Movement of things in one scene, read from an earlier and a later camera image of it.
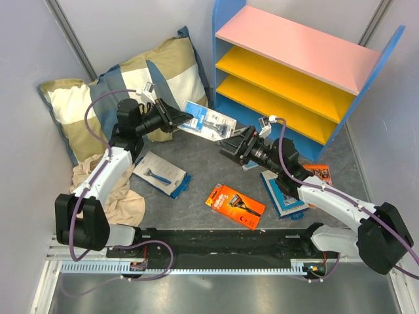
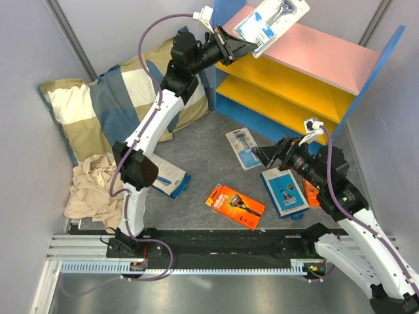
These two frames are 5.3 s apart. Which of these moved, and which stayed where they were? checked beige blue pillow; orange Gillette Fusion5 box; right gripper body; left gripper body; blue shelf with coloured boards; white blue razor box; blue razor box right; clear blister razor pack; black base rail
Moved: left gripper body; right gripper body; clear blister razor pack
Stayed: orange Gillette Fusion5 box; blue razor box right; blue shelf with coloured boards; black base rail; white blue razor box; checked beige blue pillow
